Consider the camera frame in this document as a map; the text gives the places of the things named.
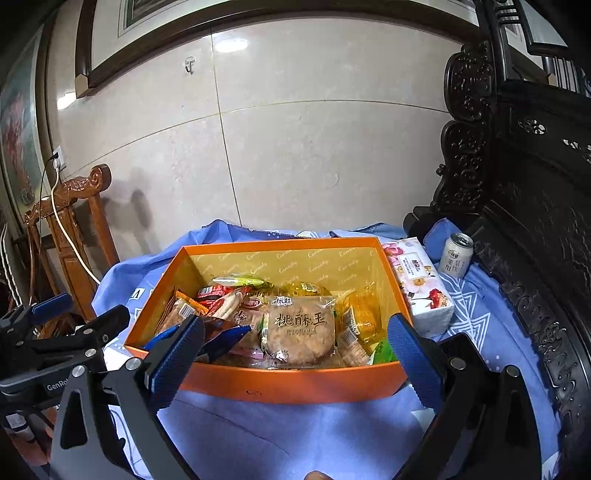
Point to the yellow label cracker packet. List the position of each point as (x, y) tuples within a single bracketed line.
[(228, 305)]

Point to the blue snack packet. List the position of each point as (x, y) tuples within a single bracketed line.
[(224, 339)]

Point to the yellow cake packet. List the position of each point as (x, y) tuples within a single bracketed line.
[(364, 318)]

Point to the brown carved wooden chair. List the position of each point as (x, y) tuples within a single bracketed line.
[(74, 221)]

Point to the white drink can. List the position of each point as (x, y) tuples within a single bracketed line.
[(458, 256)]

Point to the white wall socket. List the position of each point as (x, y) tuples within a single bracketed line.
[(60, 158)]

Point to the floral white tissue pack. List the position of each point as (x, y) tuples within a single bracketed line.
[(422, 286)]

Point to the large brown cookie packet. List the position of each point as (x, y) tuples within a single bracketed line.
[(300, 330)]

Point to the person's right hand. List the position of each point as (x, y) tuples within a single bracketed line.
[(317, 476)]

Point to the orange cardboard box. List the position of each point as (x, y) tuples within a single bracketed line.
[(295, 383)]

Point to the red flower framed painting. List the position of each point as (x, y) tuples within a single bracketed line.
[(21, 129)]

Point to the metal wall hook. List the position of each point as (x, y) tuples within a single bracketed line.
[(188, 64)]

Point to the yellow green snack packet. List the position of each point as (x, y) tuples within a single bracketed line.
[(240, 280)]

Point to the yellow clear snack packet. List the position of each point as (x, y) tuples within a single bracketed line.
[(307, 290)]

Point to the dark carved wooden bench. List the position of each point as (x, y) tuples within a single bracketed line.
[(531, 207)]

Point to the wide dark framed painting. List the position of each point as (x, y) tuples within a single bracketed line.
[(277, 27)]

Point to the green trimmed cracker packet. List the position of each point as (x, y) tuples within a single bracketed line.
[(351, 341)]

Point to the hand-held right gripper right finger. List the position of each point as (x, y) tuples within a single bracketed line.
[(413, 364)]

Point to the red snack packet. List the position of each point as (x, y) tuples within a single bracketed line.
[(214, 291)]

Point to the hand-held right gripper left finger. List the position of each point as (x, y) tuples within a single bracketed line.
[(178, 360)]

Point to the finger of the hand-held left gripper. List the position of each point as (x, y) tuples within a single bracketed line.
[(92, 332), (51, 307)]

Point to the green white snack packet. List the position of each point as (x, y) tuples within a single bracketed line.
[(383, 353)]

